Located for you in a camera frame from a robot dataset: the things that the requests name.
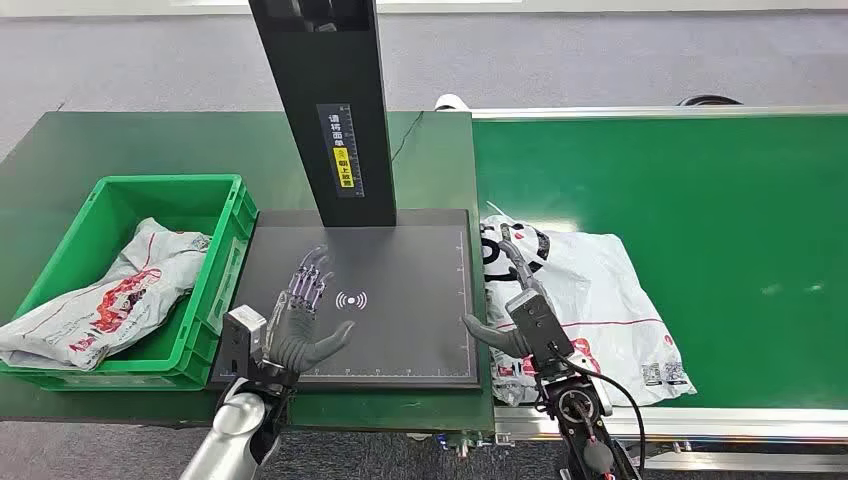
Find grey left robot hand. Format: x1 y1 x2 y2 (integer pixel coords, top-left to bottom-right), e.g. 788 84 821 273
263 245 357 393

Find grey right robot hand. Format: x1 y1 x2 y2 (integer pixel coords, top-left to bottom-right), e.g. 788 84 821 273
461 223 554 362

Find white courier bag black print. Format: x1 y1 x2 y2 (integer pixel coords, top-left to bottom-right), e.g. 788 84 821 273
480 201 698 409

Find black scanner platform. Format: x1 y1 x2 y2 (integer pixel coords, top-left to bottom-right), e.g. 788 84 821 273
210 209 482 392

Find green plastic crate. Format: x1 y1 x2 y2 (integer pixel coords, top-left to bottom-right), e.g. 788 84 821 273
0 174 260 393

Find grey courier bag red print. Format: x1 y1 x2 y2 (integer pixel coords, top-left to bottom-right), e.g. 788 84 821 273
0 217 213 372

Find ruler label with yellow sticker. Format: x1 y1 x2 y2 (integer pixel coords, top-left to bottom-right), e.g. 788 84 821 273
315 102 366 200

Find black round object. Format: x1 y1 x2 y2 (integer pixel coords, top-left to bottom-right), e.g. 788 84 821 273
676 94 745 107

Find black scanner column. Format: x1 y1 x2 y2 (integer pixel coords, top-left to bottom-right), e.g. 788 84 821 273
248 0 399 229

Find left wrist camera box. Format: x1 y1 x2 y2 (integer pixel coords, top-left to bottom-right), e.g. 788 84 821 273
220 304 268 380

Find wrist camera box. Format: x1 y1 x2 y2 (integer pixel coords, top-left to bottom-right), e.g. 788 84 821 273
505 288 576 374
220 304 268 380

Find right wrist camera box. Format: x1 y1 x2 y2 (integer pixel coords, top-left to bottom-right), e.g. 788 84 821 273
505 288 576 374

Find thin black table cable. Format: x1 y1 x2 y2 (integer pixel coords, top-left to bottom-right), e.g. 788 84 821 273
390 111 425 164

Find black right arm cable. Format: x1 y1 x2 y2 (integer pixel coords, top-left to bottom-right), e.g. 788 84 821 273
549 351 647 475

